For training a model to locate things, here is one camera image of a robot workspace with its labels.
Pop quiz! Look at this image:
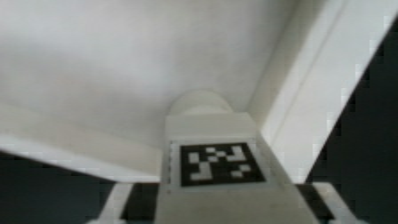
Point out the white table leg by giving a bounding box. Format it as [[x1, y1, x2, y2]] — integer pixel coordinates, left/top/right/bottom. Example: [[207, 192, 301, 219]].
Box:
[[155, 90, 321, 224]]

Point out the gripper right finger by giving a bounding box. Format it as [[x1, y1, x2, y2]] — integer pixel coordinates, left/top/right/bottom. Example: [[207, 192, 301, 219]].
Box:
[[297, 182, 370, 224]]

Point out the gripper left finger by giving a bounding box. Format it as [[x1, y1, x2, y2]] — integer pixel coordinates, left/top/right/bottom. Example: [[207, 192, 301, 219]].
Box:
[[88, 183, 159, 224]]

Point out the white U-shaped obstacle fence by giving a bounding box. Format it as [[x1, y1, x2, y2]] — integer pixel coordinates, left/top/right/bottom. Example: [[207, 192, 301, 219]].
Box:
[[0, 0, 398, 184]]

